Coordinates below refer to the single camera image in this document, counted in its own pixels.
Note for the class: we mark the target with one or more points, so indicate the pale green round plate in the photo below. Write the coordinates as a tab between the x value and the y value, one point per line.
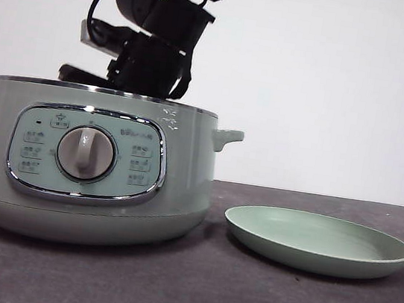
316	250

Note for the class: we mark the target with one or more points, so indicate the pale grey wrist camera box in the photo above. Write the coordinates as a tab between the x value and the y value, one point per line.
84	33

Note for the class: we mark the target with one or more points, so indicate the pale green electric steamer pot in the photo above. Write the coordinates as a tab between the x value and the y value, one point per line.
185	164

